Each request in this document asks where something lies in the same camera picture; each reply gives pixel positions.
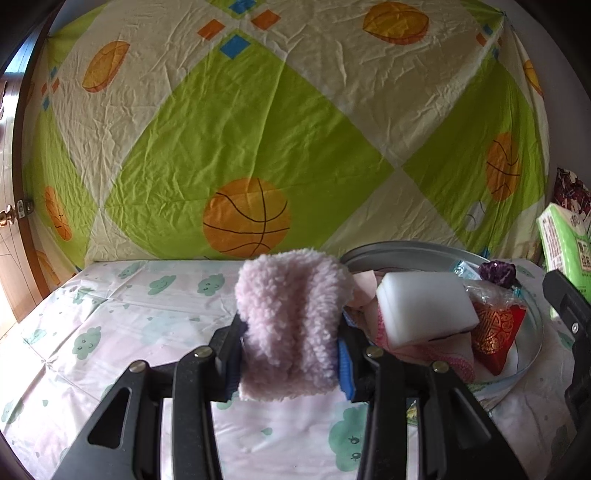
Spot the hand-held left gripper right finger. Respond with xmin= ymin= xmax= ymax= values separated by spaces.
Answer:
xmin=336 ymin=323 xmax=529 ymax=480

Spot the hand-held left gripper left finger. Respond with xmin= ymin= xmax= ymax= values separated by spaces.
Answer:
xmin=51 ymin=314 xmax=250 ymax=480

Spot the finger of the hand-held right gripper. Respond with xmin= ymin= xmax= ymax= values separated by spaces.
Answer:
xmin=542 ymin=269 xmax=591 ymax=430

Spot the pink fluffy sock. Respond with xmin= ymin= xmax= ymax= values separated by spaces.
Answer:
xmin=235 ymin=248 xmax=355 ymax=402

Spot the red drawstring pouch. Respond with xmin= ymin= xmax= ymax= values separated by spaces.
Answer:
xmin=464 ymin=281 xmax=528 ymax=376

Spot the pink satin cloth bundle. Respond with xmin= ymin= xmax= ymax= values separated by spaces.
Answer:
xmin=344 ymin=271 xmax=384 ymax=315

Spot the green tissue pack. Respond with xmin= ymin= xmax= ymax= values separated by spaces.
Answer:
xmin=536 ymin=203 xmax=591 ymax=319

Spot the pink crochet cloth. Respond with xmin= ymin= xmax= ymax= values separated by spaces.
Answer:
xmin=365 ymin=305 xmax=476 ymax=384

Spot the purple scrunchie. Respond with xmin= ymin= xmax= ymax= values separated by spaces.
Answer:
xmin=478 ymin=260 xmax=517 ymax=289

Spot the white sponge block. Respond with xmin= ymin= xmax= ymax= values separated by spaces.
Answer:
xmin=375 ymin=271 xmax=481 ymax=348

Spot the cotton swab packet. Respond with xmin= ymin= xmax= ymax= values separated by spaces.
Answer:
xmin=450 ymin=260 xmax=481 ymax=281

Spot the round blue tin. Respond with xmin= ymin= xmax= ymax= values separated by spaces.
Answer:
xmin=344 ymin=240 xmax=544 ymax=384

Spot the dark floral cloth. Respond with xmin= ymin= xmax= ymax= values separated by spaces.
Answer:
xmin=551 ymin=167 xmax=591 ymax=222

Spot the wooden door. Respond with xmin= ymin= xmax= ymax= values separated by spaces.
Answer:
xmin=0 ymin=28 xmax=79 ymax=324

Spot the basketball printed sheet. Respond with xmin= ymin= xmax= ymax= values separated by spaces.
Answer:
xmin=21 ymin=0 xmax=552 ymax=273

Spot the brass door knob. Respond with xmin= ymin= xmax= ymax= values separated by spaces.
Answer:
xmin=0 ymin=198 xmax=33 ymax=227

